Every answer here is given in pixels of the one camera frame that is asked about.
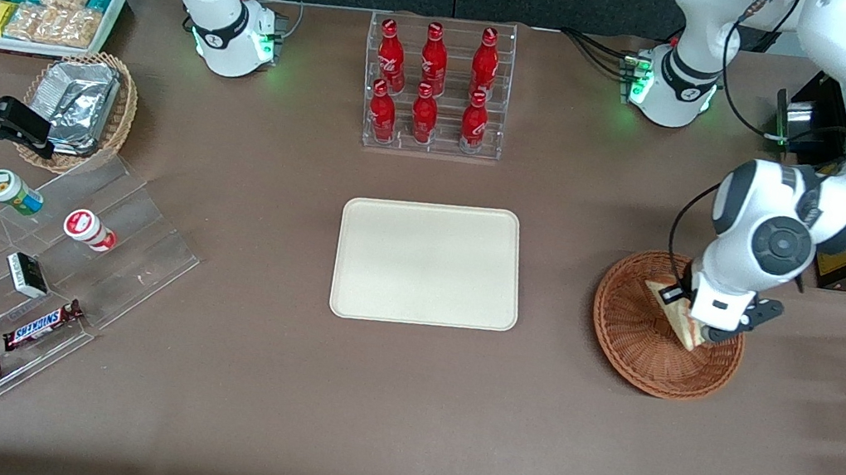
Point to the clear acrylic stepped display stand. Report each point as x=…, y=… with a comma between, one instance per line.
x=134, y=261

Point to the small black carton box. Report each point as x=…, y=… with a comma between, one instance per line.
x=27, y=276

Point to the clear acrylic bottle rack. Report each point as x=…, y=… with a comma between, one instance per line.
x=440, y=150

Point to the cream rectangular plastic tray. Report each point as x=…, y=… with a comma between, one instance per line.
x=385, y=265

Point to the triangular sandwich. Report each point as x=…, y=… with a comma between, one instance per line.
x=682, y=326

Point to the white plastic snack bin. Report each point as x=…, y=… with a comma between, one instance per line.
x=40, y=49

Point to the red cola bottle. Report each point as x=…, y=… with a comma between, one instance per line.
x=382, y=118
x=474, y=128
x=424, y=120
x=390, y=56
x=433, y=63
x=484, y=66

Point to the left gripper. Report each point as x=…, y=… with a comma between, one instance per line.
x=687, y=296

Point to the light wicker basket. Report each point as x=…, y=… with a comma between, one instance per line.
x=123, y=109

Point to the green lid sunflower jar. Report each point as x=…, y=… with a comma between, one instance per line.
x=3, y=185

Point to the red lid white jar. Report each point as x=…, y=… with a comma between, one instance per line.
x=83, y=224

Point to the silver foil packet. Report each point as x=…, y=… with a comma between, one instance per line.
x=79, y=98
x=72, y=145

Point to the brown round wicker basket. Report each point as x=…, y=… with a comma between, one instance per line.
x=641, y=346

